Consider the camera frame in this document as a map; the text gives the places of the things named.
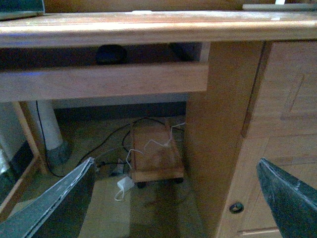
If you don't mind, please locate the white desk lamp base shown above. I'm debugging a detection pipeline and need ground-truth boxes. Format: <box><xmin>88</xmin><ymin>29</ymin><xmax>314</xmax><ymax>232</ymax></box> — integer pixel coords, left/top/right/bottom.
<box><xmin>242</xmin><ymin>0</ymin><xmax>317</xmax><ymax>12</ymax></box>

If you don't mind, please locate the grey wireless computer mouse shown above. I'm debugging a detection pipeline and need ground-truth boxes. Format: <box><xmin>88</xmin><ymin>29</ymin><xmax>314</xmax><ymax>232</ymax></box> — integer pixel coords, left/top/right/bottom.
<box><xmin>96</xmin><ymin>45</ymin><xmax>127</xmax><ymax>65</ymax></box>

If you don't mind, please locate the white power adapter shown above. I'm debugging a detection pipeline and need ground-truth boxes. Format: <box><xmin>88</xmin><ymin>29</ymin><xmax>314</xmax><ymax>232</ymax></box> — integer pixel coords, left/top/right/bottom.
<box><xmin>117</xmin><ymin>176</ymin><xmax>135</xmax><ymax>192</ymax></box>

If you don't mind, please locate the wooden pull-out keyboard tray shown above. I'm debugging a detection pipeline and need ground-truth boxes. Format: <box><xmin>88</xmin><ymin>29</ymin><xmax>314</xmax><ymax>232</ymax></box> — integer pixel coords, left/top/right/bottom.
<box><xmin>0</xmin><ymin>43</ymin><xmax>209</xmax><ymax>102</ymax></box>

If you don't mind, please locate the white cable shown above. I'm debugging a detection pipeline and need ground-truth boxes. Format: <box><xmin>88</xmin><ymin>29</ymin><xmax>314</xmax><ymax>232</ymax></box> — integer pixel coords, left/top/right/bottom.
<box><xmin>125</xmin><ymin>121</ymin><xmax>186</xmax><ymax>172</ymax></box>

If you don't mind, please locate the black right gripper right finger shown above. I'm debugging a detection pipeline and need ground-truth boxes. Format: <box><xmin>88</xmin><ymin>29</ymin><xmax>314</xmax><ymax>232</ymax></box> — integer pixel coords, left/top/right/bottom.
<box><xmin>257</xmin><ymin>158</ymin><xmax>317</xmax><ymax>238</ymax></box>

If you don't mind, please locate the black floor cable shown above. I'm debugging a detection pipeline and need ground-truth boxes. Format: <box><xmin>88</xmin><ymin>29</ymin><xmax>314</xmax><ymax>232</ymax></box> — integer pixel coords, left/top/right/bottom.
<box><xmin>36</xmin><ymin>100</ymin><xmax>164</xmax><ymax>178</ymax></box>

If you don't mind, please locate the wooden rolling computer stand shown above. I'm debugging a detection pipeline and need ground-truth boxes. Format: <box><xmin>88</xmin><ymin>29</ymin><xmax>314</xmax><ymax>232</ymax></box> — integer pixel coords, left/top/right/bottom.
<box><xmin>129</xmin><ymin>120</ymin><xmax>184</xmax><ymax>188</ymax></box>

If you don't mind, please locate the wooden desk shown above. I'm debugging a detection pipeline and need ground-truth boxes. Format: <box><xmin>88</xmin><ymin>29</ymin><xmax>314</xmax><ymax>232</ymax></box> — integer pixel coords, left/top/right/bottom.
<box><xmin>0</xmin><ymin>11</ymin><xmax>317</xmax><ymax>238</ymax></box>

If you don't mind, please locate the round black cabinet knob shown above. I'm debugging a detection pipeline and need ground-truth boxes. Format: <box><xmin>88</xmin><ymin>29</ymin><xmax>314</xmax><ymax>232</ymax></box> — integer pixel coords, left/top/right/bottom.
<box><xmin>229</xmin><ymin>202</ymin><xmax>244</xmax><ymax>214</ymax></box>

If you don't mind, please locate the grey laptop computer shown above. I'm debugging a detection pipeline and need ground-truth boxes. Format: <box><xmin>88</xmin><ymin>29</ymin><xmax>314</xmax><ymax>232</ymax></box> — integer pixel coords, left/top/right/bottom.
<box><xmin>0</xmin><ymin>0</ymin><xmax>45</xmax><ymax>21</ymax></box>

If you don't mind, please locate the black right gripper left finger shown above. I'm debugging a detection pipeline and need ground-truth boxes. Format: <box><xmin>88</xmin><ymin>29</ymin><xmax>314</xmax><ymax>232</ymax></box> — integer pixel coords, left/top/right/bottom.
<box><xmin>0</xmin><ymin>158</ymin><xmax>96</xmax><ymax>238</ymax></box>

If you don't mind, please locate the white pipe with grey base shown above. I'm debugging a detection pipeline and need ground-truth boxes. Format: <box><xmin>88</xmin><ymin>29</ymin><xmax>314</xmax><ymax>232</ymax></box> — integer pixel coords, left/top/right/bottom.
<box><xmin>27</xmin><ymin>100</ymin><xmax>71</xmax><ymax>168</ymax></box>

